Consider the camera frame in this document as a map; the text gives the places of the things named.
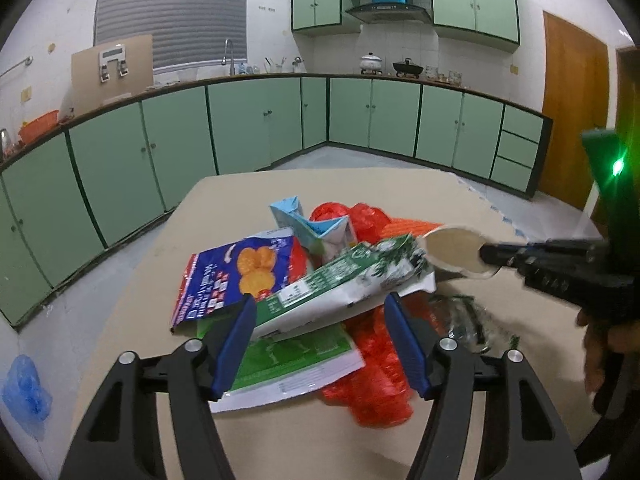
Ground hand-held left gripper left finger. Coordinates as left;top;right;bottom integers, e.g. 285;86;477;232
60;294;258;480

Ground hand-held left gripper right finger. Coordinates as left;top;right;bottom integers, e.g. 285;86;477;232
382;291;583;480

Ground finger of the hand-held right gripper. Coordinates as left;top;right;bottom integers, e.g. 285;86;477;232
478;241;532;269

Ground white paper cup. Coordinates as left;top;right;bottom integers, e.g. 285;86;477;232
424;225;501;281

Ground red plastic bag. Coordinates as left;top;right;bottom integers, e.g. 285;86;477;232
290;201;441;428

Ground orange foam net sleeve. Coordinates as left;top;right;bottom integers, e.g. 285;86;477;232
384;216;451;239

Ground green and white carton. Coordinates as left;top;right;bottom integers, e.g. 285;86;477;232
252;232;437;342

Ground person's right hand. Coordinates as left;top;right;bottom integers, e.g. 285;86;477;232
575;309;620;397

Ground grey foam floor mat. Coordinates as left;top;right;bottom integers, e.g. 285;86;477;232
450;172;528;242

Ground green and white flat packet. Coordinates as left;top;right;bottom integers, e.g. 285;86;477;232
197;322;365;413

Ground clear crumpled plastic wrapper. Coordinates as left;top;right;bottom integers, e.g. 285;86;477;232
427;292;521;356

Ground blue cracker packet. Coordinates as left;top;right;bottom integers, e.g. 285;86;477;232
169;227;308;336

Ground blue and white carton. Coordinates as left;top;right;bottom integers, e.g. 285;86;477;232
270;196;357;266

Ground row of glass jars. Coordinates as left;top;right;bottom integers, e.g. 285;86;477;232
425;66;463;86

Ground black wok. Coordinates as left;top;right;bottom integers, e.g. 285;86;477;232
392;58;425;78

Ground blue plastic bag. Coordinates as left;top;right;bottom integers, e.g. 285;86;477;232
1;355;53;431

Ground green base cabinets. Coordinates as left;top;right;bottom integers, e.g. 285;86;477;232
0;72;553;328

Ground range hood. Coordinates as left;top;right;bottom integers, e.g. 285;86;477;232
345;2;433;25

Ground brown cardboard sheet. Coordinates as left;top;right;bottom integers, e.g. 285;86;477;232
71;35;154;117

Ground orange plastic basin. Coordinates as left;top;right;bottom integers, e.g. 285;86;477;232
18;110;60;145

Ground grey window blind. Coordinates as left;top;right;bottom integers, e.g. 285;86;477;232
95;0;249;71

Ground green wall cabinets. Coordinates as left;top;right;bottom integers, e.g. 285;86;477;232
291;0;521;52

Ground white bracket part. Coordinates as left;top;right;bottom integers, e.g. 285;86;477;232
98;45;128;82

